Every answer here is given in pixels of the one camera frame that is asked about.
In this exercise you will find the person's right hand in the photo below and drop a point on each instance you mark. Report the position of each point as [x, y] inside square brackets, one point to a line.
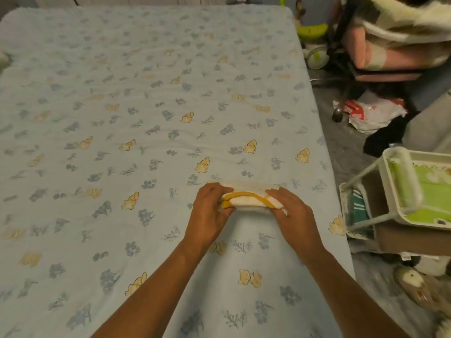
[294, 221]

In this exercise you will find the person's left hand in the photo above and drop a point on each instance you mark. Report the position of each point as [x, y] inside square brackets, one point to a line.
[206, 216]

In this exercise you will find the person's right fingers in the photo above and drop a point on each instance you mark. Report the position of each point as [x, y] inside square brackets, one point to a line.
[282, 204]

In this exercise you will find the person's left thumb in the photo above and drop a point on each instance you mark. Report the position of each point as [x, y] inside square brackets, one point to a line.
[227, 216]

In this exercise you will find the white yellow-trimmed cloth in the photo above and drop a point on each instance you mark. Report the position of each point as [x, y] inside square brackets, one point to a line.
[248, 199]

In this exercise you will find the person's right forearm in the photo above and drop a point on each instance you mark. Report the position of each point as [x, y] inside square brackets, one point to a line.
[356, 299]

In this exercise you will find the person's left forearm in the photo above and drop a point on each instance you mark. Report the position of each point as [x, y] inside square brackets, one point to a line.
[148, 295]

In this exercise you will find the teal striped cloth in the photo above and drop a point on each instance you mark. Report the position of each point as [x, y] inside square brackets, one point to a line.
[356, 209]

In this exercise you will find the light blue floral bed sheet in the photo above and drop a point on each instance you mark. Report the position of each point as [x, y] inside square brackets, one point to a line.
[155, 165]

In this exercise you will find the white plastic laundry basket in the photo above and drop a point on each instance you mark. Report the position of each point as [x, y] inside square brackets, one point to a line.
[405, 193]

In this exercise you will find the black cloth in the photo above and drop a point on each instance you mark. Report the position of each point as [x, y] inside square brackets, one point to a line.
[386, 135]

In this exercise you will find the brown cardboard box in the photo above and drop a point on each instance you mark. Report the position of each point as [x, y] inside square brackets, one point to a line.
[405, 228]

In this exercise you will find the white red plastic bag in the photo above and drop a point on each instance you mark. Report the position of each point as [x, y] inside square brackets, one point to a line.
[373, 112]

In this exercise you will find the green patterned cloth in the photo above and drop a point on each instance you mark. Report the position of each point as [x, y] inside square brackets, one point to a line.
[428, 197]

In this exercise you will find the plush slipper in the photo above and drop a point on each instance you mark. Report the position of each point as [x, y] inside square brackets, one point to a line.
[421, 288]

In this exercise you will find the green white ride-on toy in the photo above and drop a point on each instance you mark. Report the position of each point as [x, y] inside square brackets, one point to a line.
[313, 42]

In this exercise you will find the pink padded chair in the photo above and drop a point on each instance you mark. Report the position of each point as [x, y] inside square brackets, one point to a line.
[387, 54]

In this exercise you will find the striped fuzzy blanket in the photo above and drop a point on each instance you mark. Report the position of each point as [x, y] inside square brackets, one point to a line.
[405, 21]

